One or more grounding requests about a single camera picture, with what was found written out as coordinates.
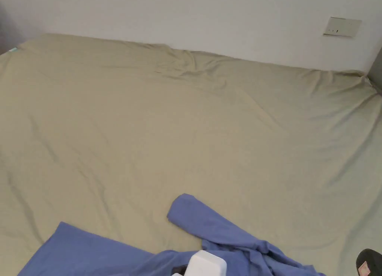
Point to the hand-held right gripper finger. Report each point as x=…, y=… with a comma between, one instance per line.
x=368, y=262

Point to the bed with beige sheet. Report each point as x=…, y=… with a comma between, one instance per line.
x=155, y=123

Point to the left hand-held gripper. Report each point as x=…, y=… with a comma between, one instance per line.
x=206, y=265

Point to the blue shirt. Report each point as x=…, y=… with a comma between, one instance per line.
x=89, y=255

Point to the white wall socket panel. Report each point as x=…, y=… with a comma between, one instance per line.
x=341, y=27

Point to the grey padded headboard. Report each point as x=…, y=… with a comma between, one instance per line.
x=376, y=70

